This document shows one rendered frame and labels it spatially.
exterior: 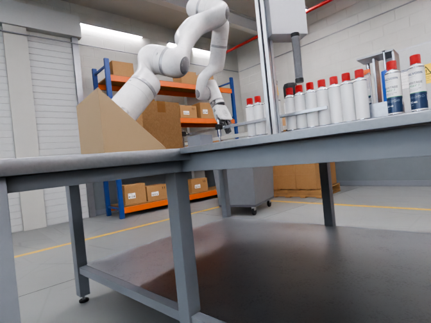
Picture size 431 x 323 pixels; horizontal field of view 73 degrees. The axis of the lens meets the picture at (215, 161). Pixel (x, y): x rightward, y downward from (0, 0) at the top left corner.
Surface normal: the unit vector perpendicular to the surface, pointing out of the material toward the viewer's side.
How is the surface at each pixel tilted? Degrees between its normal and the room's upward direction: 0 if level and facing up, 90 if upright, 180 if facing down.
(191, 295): 90
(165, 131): 90
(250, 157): 90
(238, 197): 94
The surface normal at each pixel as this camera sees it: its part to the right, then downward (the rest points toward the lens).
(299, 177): -0.69, 0.07
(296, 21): 0.22, -0.01
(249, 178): -0.49, 0.12
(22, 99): 0.65, -0.06
